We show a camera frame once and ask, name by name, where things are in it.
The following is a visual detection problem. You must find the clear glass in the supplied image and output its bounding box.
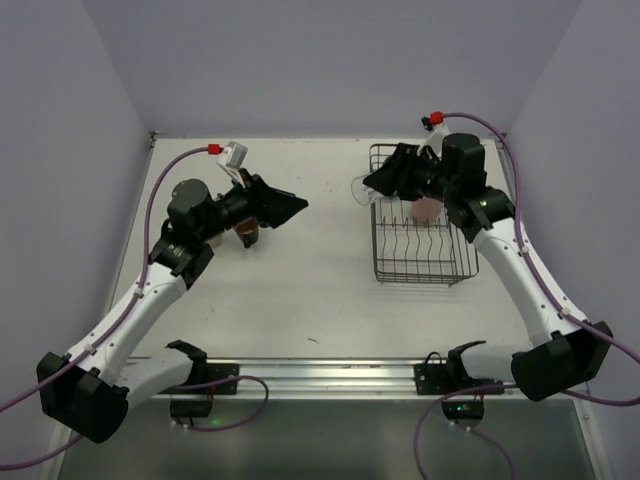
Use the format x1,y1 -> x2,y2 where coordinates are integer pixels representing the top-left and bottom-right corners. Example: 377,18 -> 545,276
351,175 -> 384,206

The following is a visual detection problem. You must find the dark brown mug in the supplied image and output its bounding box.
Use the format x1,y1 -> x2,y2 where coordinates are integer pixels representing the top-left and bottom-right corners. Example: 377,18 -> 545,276
234,219 -> 260,249

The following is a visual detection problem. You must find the pink cup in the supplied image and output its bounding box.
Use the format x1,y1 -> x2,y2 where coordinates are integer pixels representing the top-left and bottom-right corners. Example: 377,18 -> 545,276
411,197 -> 444,223

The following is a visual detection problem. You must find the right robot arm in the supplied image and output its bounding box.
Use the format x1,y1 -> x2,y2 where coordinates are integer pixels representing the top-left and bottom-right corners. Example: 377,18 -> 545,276
352,133 -> 612,401

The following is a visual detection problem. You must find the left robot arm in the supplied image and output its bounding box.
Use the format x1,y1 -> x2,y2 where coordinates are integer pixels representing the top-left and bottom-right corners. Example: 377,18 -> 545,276
36,170 -> 309,444

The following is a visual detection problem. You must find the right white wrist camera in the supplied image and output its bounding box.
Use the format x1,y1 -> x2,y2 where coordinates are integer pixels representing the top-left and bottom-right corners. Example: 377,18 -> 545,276
419,111 -> 449,154

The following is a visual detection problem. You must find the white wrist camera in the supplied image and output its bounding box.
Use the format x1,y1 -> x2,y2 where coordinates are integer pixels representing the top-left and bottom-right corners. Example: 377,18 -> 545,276
419,111 -> 449,154
216,142 -> 248,184

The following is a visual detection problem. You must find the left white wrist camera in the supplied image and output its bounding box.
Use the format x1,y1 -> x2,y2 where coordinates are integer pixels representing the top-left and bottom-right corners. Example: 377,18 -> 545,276
216,142 -> 248,184

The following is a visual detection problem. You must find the dark wire dish rack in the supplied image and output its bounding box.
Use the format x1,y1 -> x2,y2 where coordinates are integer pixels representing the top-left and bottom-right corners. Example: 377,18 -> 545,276
368,143 -> 480,287

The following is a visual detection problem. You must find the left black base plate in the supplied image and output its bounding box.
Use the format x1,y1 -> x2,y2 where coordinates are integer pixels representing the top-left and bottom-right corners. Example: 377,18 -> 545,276
166,340 -> 239,395

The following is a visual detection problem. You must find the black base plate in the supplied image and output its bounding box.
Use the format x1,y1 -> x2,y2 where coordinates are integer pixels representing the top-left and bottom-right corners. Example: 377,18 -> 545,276
166,340 -> 239,395
413,340 -> 503,395

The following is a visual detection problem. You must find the aluminium mounting rail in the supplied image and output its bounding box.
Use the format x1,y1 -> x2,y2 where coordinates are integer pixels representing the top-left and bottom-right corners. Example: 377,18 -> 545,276
207,358 -> 428,400

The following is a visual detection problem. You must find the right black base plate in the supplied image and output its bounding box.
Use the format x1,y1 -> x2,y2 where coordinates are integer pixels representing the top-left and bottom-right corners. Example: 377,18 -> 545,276
413,340 -> 503,395

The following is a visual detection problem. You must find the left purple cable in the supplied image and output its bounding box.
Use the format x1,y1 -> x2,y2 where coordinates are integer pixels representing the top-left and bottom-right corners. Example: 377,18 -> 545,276
0,143 -> 271,476

